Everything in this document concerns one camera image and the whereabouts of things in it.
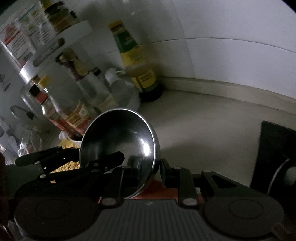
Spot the steel bowl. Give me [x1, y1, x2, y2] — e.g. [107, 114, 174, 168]
[79, 108, 161, 198]

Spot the yellow chenille mat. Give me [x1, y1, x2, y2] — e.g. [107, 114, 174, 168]
[51, 139, 80, 173]

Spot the white garlic bulb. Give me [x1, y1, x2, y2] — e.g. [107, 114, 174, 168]
[59, 131, 68, 140]

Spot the rust red cloth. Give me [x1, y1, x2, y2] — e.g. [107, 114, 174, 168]
[134, 178, 204, 204]

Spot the crumpled clear plastic bag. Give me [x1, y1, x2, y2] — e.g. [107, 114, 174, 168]
[1, 115, 50, 165]

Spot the red label soy sauce bottle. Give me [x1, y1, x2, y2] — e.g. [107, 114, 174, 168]
[28, 83, 93, 140]

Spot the clear vinegar bottle cream label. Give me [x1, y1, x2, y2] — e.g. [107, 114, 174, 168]
[55, 48, 119, 117]

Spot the white round turntable tray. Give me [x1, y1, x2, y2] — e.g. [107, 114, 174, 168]
[18, 20, 142, 112]

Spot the black induction cooker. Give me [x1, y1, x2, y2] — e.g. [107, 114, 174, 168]
[250, 121, 295, 194]

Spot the dark oil bottle yellow label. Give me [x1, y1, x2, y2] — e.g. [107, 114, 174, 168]
[108, 20, 164, 103]

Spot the green glass bottle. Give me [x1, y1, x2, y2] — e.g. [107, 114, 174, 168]
[39, 0, 80, 34]

